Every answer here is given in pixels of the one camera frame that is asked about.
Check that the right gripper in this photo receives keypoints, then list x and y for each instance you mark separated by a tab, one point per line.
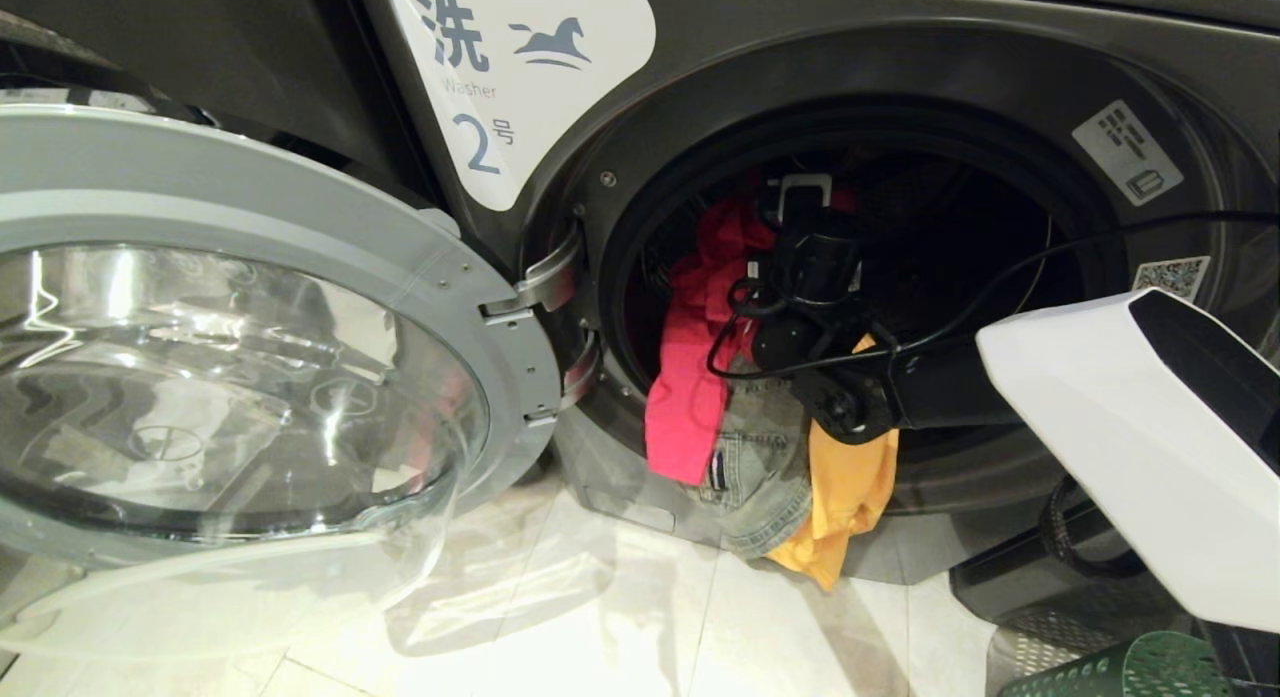
820	262

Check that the pink garment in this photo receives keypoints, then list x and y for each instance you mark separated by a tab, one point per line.
690	377

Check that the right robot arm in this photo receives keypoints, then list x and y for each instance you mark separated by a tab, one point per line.
1100	417

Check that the grey square washer sticker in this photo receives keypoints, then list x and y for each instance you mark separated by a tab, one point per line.
1128	152

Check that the large white washer sticker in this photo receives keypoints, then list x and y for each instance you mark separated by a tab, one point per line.
520	57

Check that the green perforated laundry basket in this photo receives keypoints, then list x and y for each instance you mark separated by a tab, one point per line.
1150	667

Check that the silver glass washer door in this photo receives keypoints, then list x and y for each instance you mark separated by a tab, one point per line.
250	217

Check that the blue denim jeans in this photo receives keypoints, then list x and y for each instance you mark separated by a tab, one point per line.
760	457

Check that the yellow garment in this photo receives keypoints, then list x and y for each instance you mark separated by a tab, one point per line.
850	487

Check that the dark grey washing machine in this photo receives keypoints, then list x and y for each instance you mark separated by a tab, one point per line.
1000	67

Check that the silver door hinge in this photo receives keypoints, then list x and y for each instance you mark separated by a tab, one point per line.
578	375
545	277

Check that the small white code sticker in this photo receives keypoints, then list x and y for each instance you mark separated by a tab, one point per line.
1170	275

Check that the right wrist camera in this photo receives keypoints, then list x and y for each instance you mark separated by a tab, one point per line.
803	189

